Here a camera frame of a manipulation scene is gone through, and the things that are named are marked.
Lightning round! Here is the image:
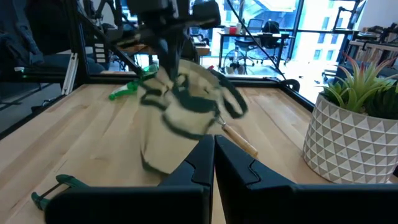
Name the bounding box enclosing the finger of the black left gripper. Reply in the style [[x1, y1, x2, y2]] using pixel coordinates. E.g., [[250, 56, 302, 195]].
[[155, 30, 172, 80], [170, 29, 188, 79]]

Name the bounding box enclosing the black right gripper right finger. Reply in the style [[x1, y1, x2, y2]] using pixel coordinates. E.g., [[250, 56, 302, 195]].
[[215, 134, 398, 224]]

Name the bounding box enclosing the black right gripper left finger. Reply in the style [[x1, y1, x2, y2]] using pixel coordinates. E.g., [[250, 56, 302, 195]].
[[45, 134, 216, 224]]

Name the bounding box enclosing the green spray bottle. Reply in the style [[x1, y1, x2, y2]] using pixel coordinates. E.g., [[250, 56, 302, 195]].
[[108, 63, 160, 101]]

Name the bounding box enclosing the beige green-trimmed gardening bag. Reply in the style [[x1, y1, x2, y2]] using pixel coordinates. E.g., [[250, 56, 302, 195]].
[[136, 58, 249, 175]]

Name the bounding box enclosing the wooden-handled metal trowel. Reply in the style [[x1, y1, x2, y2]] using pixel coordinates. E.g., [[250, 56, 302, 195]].
[[216, 115, 259, 158]]

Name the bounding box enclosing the round floor fan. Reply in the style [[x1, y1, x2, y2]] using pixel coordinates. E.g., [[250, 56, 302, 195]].
[[223, 49, 249, 75]]

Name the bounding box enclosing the black office desk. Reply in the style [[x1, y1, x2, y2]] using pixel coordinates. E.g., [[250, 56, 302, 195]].
[[216, 30, 290, 71]]

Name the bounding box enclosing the black office chair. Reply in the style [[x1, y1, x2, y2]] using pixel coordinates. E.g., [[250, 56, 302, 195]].
[[234, 19, 282, 63]]

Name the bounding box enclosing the succulent in white patterned pot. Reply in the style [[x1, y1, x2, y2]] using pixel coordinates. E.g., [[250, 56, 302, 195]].
[[302, 54, 398, 185]]

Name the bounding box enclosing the white aluminium bar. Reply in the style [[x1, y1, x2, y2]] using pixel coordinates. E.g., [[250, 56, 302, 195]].
[[61, 52, 79, 96]]

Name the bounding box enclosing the wooden shelf unit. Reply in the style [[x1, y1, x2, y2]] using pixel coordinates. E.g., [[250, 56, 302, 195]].
[[347, 24, 398, 65]]

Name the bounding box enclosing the black aluminium table frame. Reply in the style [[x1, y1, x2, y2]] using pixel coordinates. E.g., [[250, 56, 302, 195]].
[[0, 0, 315, 141]]

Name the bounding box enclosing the black hanging cable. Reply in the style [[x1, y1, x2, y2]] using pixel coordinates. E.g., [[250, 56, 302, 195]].
[[226, 0, 289, 81]]

